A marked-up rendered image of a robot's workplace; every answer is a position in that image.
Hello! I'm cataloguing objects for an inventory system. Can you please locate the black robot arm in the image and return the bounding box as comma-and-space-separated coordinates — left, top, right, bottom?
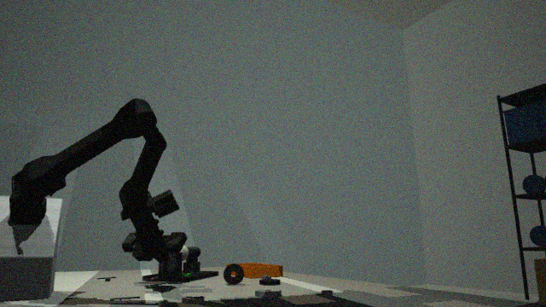
8, 98, 180, 261

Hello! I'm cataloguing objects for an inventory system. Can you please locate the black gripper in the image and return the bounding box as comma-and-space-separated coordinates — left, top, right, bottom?
122, 219, 188, 264

